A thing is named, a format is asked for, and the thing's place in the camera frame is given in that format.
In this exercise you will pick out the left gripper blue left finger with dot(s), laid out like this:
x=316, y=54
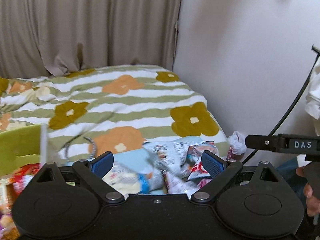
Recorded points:
x=102, y=164

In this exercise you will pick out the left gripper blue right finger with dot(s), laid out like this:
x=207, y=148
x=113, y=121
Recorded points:
x=212, y=163

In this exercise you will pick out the red circle snack bag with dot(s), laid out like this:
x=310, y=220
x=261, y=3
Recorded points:
x=197, y=172

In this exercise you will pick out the white red-logo snack bag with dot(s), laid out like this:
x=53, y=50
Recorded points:
x=127, y=181

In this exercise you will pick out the white grey snack bag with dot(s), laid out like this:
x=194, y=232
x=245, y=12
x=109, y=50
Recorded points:
x=169, y=168

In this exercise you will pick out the person's right hand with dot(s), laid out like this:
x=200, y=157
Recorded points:
x=312, y=203

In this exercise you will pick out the crumpled white tissue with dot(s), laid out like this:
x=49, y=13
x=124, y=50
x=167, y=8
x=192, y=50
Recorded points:
x=237, y=147

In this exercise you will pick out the light blue daisy tablecloth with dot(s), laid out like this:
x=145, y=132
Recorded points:
x=137, y=160

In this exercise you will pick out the floral striped duvet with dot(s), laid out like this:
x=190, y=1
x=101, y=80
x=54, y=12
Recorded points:
x=113, y=109

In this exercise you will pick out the green cardboard box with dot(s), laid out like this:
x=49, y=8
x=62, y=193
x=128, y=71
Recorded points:
x=23, y=146

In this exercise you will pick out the red orange snack bag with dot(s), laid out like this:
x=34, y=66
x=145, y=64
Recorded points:
x=13, y=184

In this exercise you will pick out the beige curtain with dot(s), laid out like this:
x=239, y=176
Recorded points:
x=58, y=37

